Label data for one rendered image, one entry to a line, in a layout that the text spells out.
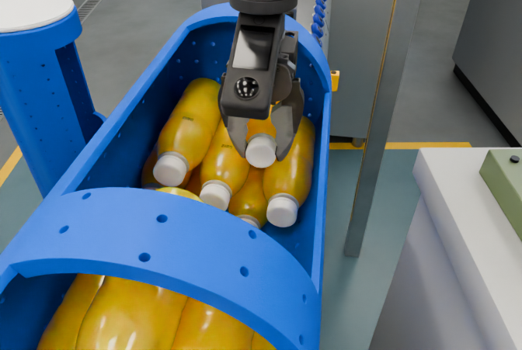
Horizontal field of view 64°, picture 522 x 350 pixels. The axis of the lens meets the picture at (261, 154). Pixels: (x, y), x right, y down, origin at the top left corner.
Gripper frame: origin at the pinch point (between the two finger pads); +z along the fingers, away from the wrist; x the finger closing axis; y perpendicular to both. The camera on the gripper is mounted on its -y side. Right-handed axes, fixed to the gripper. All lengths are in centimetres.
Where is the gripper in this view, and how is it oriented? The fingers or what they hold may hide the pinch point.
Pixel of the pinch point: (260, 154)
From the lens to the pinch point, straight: 53.7
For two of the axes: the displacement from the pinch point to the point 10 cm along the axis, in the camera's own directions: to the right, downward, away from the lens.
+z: 0.0, 7.8, 6.3
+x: -9.9, -1.0, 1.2
